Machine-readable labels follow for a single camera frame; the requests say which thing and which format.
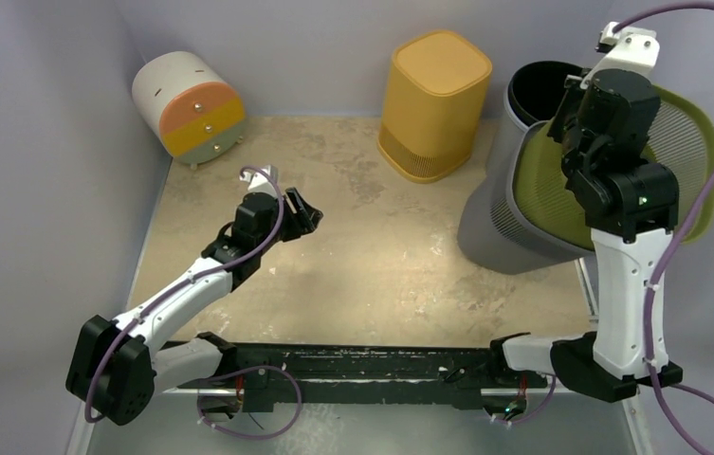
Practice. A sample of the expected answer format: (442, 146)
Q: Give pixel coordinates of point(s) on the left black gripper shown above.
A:
(303, 220)

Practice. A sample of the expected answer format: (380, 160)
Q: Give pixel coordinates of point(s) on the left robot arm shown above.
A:
(113, 366)

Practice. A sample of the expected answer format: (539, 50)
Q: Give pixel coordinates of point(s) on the grey plastic basket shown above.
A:
(493, 233)

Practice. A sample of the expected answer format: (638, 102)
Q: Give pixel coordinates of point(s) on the orange plastic mesh basket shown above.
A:
(434, 98)

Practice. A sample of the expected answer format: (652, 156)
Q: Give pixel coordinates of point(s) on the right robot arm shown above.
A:
(630, 204)

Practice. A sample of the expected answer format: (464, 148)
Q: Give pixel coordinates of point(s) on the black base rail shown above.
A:
(266, 374)

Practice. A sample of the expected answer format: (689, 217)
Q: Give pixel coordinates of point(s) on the white cylindrical drawer cabinet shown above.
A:
(196, 115)

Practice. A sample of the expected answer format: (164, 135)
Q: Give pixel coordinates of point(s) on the green slotted plastic basket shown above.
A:
(681, 138)

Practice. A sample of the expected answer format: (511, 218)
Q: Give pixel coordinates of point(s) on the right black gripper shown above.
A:
(569, 118)

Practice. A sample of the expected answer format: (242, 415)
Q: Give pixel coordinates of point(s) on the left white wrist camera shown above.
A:
(263, 180)

